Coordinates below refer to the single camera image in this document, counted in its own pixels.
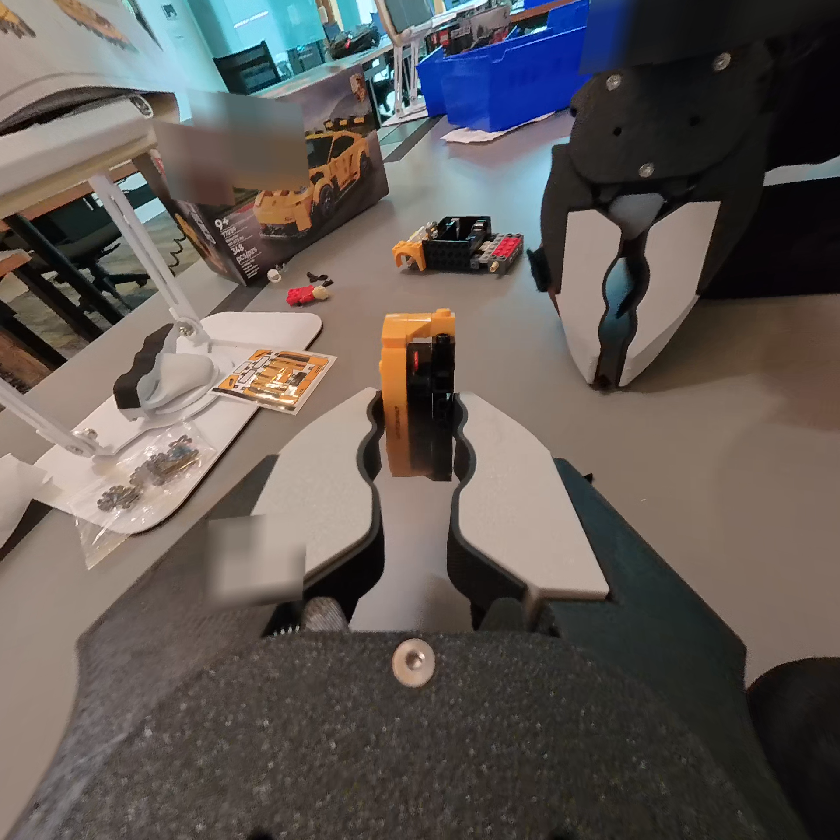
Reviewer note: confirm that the plastic bag of black parts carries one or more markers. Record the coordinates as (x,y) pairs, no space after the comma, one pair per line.
(151,466)

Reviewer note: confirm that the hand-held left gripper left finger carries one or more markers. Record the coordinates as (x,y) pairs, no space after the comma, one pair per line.
(321,479)

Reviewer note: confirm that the yellow black sticker sheet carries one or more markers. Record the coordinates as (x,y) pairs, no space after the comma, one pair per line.
(275,380)

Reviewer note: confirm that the white book stand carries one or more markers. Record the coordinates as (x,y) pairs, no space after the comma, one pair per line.
(262,328)
(401,65)

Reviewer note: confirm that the black office chair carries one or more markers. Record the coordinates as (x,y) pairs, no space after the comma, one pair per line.
(92,243)
(249,69)

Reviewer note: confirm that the white minifigure helmet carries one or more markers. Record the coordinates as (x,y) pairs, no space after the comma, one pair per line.
(277,274)

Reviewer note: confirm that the yellow black lego car section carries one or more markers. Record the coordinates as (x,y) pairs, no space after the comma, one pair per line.
(397,394)

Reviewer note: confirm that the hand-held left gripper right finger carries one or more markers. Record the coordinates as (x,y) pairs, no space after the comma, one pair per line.
(525,512)

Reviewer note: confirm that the person's left forearm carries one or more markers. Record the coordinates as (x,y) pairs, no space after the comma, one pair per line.
(800,735)

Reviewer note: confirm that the white paper sheet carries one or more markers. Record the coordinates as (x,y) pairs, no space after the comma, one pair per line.
(479,134)

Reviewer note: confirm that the red lego piece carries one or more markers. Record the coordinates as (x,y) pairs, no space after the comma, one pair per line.
(298,296)

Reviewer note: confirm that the blue plastic bin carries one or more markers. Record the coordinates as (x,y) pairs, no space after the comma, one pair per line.
(426,79)
(518,85)

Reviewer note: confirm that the lego car set box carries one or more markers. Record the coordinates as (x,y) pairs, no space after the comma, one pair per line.
(328,177)

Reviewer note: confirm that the black lego car chassis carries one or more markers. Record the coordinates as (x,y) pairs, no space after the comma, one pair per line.
(453,253)

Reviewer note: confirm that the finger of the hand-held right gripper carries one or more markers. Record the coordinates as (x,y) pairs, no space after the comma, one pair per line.
(584,282)
(669,282)

